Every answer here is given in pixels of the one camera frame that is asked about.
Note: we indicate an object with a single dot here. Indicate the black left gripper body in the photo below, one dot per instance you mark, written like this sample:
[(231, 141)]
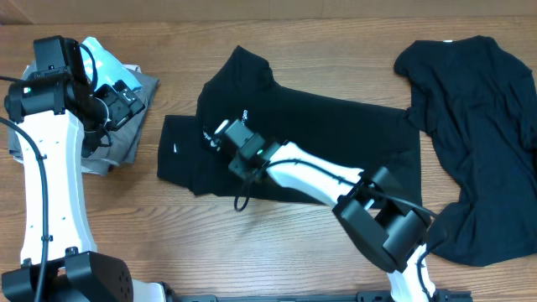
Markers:
[(120, 108)]

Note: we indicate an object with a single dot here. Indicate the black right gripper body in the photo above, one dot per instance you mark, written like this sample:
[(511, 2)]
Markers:
[(236, 167)]

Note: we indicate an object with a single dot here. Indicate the black polo shirt with logo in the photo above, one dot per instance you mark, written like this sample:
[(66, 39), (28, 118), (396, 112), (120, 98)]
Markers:
[(352, 134)]

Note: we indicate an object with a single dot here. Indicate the plain black t-shirt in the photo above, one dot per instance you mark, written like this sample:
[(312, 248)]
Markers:
[(477, 103)]

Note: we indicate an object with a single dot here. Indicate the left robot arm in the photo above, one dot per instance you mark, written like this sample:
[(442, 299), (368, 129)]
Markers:
[(59, 258)]

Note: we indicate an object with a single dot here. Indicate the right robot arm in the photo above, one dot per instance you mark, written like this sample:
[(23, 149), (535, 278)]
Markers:
[(384, 226)]

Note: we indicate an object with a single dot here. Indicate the folded light blue garment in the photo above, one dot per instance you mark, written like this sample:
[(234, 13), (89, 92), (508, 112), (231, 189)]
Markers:
[(109, 69)]

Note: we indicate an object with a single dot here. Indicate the folded grey garment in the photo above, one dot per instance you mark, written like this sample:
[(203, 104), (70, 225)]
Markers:
[(146, 95)]

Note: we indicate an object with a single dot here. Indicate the white folded cloth underneath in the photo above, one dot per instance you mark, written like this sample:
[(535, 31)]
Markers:
[(103, 159)]

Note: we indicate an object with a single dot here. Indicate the brown cardboard barrier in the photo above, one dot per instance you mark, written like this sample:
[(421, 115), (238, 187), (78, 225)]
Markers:
[(126, 11)]

